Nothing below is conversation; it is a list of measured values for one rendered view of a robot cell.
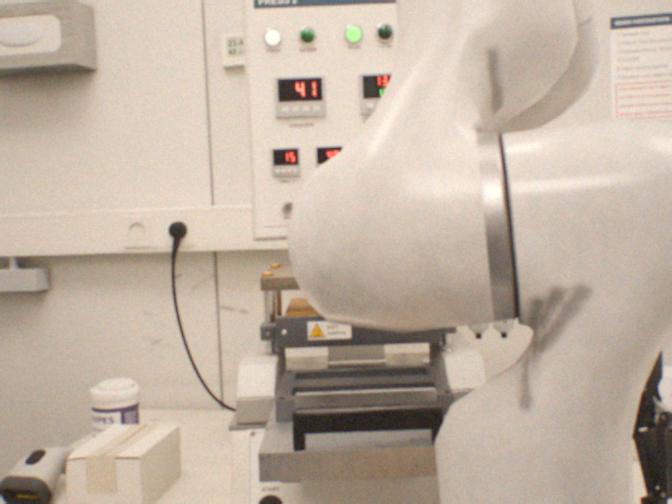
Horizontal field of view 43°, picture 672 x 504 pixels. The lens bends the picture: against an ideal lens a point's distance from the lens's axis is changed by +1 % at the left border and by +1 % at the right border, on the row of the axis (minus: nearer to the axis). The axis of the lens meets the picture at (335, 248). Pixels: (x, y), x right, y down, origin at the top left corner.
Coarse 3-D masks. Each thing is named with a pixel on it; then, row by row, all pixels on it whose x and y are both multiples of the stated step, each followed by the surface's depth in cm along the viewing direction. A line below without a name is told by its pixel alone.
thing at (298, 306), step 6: (294, 300) 134; (300, 300) 134; (306, 300) 134; (288, 306) 127; (294, 306) 127; (300, 306) 127; (306, 306) 126; (312, 306) 126; (288, 312) 121; (294, 312) 121; (300, 312) 121; (306, 312) 121; (312, 312) 121; (318, 312) 121
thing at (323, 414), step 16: (304, 416) 84; (320, 416) 84; (336, 416) 84; (352, 416) 84; (368, 416) 84; (384, 416) 84; (400, 416) 84; (416, 416) 84; (432, 416) 84; (304, 432) 84; (320, 432) 85; (336, 432) 85; (352, 432) 85; (432, 432) 85; (304, 448) 85
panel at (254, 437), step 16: (256, 432) 110; (256, 448) 109; (256, 464) 109; (256, 480) 108; (320, 480) 108; (336, 480) 108; (352, 480) 108; (368, 480) 108; (384, 480) 108; (400, 480) 108; (416, 480) 108; (432, 480) 108; (256, 496) 107; (272, 496) 107; (288, 496) 107; (304, 496) 107; (320, 496) 107; (336, 496) 107; (352, 496) 107; (368, 496) 107; (384, 496) 107; (400, 496) 107; (416, 496) 107; (432, 496) 107
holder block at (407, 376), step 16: (336, 368) 112; (352, 368) 111; (368, 368) 111; (384, 368) 111; (400, 368) 110; (416, 368) 110; (432, 368) 109; (288, 384) 103; (304, 384) 103; (320, 384) 103; (336, 384) 102; (352, 384) 102; (368, 384) 102; (384, 384) 102; (400, 384) 102; (416, 384) 102; (432, 384) 101; (288, 400) 96; (448, 400) 96; (288, 416) 96
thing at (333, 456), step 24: (264, 432) 92; (288, 432) 91; (360, 432) 90; (384, 432) 90; (408, 432) 90; (264, 456) 84; (288, 456) 85; (312, 456) 84; (336, 456) 85; (360, 456) 84; (384, 456) 84; (408, 456) 84; (432, 456) 84; (264, 480) 85; (288, 480) 85; (312, 480) 85
